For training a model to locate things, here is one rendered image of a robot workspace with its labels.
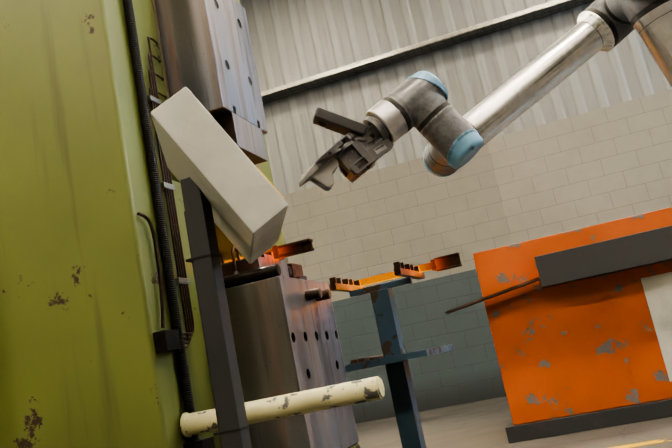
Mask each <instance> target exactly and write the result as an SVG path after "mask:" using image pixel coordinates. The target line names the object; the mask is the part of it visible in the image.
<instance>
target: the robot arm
mask: <svg viewBox="0 0 672 448"><path fill-rule="evenodd" d="M634 29H636V30H637V32H638V33H639V35H640V37H641V38H642V40H643V42H644V43H645V45H646V47H647V48H648V50H649V52H650V53H651V55H652V56H653V58H654V60H655V61H656V63H657V65H658V66H659V68H660V70H661V71H662V73H663V75H664V76H665V78H666V80H667V81H668V83H669V85H670V86H671V88H672V0H595V1H594V2H593V3H592V4H591V5H590V6H589V7H588V8H586V9H585V10H584V11H583V12H582V13H580V14H579V16H578V19H577V25H575V26H574V27H573V28H572V29H570V30H569V31H568V32H567V33H565V34H564V35H563V36H562V37H560V38H559V39H558V40H557V41H556V42H554V43H553V44H552V45H551V46H549V47H548V48H547V49H546V50H544V51H543V52H542V53H541V54H539V55H538V56H537V57H536V58H534V59H533V60H532V61H531V62H529V63H528V64H527V65H526V66H524V67H523V68H522V69H521V70H519V71H518V72H517V73H516V74H515V75H513V76H512V77H511V78H510V79H508V80H507V81H506V82H505V83H503V84H502V85H501V86H500V87H498V88H497V89H496V90H495V91H493V92H492V93H491V94H490V95H488V96H487V97H486V98H485V99H483V100H482V101H481V102H480V103H478V104H477V105H476V106H475V107H474V108H472V109H471V110H470V111H469V112H467V113H466V114H465V115H464V116H461V115H460V114H459V113H458V112H457V111H456V110H455V109H454V107H453V106H452V105H451V104H450V103H449V102H448V101H447V99H448V91H447V89H446V87H445V86H444V85H443V84H442V82H441V80H440V79H439V78H437V77H436V76H435V75H433V74H432V73H430V72H427V71H419V72H417V73H415V74H414V75H412V76H411V77H408V78H407V79H406V80H405V82H403V83H402V84H401V85H400V86H398V87H397V88H396V89H395V90H393V91H392V92H391V93H390V94H388V95H387V96H386V97H385V98H384V99H382V100H381V101H379V102H378V103H377V104H376V105H374V106H373V107H372V108H371V109H369V110H368V111H367V112H366V118H365V119H364V120H363V123H360V122H358V121H355V120H352V119H350V118H347V117H344V116H342V115H339V114H336V113H334V112H331V111H328V110H326V109H323V108H320V107H318V108H317V109H316V111H315V114H314V117H313V121H312V122H313V124H315V125H318V126H321V127H323V128H326V129H329V130H331V131H334V132H337V133H339V134H342V135H345V136H343V137H342V138H341V139H339V140H338V141H337V142H336V143H335V144H334V145H333V146H332V147H331V148H330V149H329V150H328V151H327V152H325V153H324V154H323V155H322V156H321V157H320V158H319V159H318V160H317V161H316V162H315V163H314V164H313V165H312V166H310V167H309V168H308V169H307V170H306V171H305V172H304V174H303V175H302V176H301V179H300V181H299V184H298V185H299V186H300V187H301V186H302V185H304V184H306V183H307V182H309V181H310V182H312V183H314V184H315V185H317V186H318V187H320V188H321V189H322V190H324V191H329V190H331V189H332V185H333V184H334V182H335V181H334V177H333V174H334V173H335V172H336V168H337V167H339V168H340V170H339V171H340V172H341V173H342V174H343V176H344V177H345V178H346V177H347V178H348V179H349V181H350V182H351V183H353V182H354V181H356V180H357V179H358V178H359V177H360V176H362V175H363V174H364V173H366V171H368V170H370V169H371V168H373V166H374V165H375V162H376V161H377V160H378V159H379V158H381V157H382V156H383V155H384V154H385V153H386V154H387V153H388V152H389V151H390V150H391V149H392V147H393V146H394V143H395V142H396V141H397V140H398V139H400V138H401V137H402V136H403V135H404V134H406V133H407V132H408V131H410V130H411V129H412V128H413V127H415V128H416V129H417V130H418V131H419V132H420V133H421V134H422V135H423V137H424V138H425V139H426V140H427V141H428V145H427V146H426V147H425V149H424V152H423V162H424V165H425V167H426V169H427V170H428V171H429V172H430V173H431V174H433V175H435V176H438V177H447V176H450V175H452V174H454V173H456V172H457V171H458V169H459V168H461V167H462V166H464V165H465V164H466V163H467V162H469V161H470V160H471V159H472V158H473V157H474V156H475V155H476V154H477V153H478V151H479V149H480V148H482V147H483V146H484V145H485V144H487V143H488V142H489V141H490V140H491V139H493V138H494V137H495V136H496V135H498V134H499V133H500V132H501V131H502V130H504V129H505V128H506V127H507V126H509V125H510V124H511V123H512V122H513V121H515V120H516V119H517V118H518V117H520V116H521V115H522V114H523V113H524V112H526V111H527V110H528V109H529V108H531V107H532V106H533V105H534V104H535V103H537V102H538V101H539V100H540V99H542V98H543V97H544V96H545V95H546V94H548V93H549V92H550V91H551V90H553V89H554V88H555V87H556V86H557V85H559V84H560V83H561V82H562V81H564V80H565V79H566V78H567V77H568V76H570V75H571V74H572V73H573V72H575V71H576V70H577V69H578V68H579V67H581V66H582V65H583V64H584V63H586V62H587V61H588V60H589V59H590V58H592V57H593V56H594V55H595V54H597V53H598V52H599V51H604V52H606V51H610V50H611V49H612V48H614V47H615V46H616V45H617V44H619V43H620V42H621V41H622V40H623V39H624V38H626V37H627V36H628V35H629V34H630V33H631V32H632V31H633V30H634ZM370 137H371V138H370ZM373 163H374V165H373ZM369 165H370V166H369ZM372 165H373V166H372Z"/></svg>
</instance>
